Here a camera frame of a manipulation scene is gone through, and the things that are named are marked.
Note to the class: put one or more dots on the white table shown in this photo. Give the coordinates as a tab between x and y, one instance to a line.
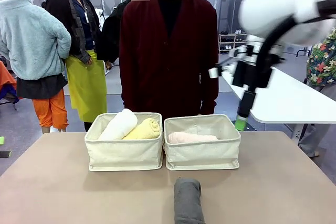
288	100

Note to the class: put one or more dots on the person's right forearm maroon sleeve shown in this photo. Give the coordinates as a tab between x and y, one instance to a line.
127	82

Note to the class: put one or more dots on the person in black clothing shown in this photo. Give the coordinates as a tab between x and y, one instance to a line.
110	37

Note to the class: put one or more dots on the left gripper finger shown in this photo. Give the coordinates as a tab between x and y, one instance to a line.
5	154
1	140

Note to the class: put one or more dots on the pink towel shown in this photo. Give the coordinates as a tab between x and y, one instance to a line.
191	138

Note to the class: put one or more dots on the orange cloth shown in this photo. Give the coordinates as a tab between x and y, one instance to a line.
6	82

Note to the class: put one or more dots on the white towel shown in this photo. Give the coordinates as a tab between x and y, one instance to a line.
119	125

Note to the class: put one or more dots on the wooden shoe rack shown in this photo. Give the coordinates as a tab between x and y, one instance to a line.
231	43

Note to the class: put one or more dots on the person in maroon cardigan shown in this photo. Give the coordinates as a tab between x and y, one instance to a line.
168	58

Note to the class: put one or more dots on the figure in light blue fleece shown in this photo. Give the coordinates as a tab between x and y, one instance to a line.
31	45

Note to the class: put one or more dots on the person in floral shirt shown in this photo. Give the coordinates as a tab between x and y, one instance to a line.
323	64

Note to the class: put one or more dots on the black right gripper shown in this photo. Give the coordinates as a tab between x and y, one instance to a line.
245	74

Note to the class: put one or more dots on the person's left forearm maroon sleeve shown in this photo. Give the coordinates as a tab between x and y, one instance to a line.
210	93

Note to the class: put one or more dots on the figure with yellow apron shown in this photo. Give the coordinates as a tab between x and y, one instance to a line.
84	51

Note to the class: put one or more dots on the yellow towel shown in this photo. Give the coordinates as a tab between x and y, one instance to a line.
144	130

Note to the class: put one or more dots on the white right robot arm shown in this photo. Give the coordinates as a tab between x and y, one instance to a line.
273	6

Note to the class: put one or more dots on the cream fabric basket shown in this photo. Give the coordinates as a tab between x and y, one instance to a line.
123	153
202	154

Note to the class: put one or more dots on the grey rolled towel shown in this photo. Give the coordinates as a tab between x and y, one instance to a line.
188	200

